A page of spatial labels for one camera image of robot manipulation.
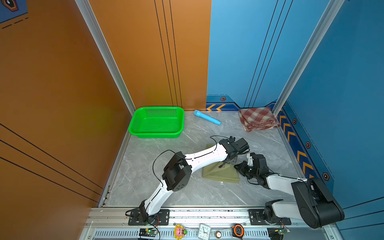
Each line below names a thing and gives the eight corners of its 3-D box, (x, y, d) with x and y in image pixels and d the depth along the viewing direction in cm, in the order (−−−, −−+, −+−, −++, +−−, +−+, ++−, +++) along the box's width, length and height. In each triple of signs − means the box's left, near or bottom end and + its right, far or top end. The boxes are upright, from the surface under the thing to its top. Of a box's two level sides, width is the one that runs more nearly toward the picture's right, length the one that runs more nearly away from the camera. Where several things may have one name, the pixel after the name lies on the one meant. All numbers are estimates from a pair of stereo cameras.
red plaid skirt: (243, 132, 110) (246, 124, 104) (238, 113, 122) (241, 106, 116) (275, 132, 110) (280, 124, 103) (267, 113, 122) (271, 106, 116)
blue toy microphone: (194, 113, 121) (193, 111, 119) (195, 112, 123) (195, 109, 120) (219, 126, 113) (219, 123, 110) (220, 124, 114) (221, 121, 111)
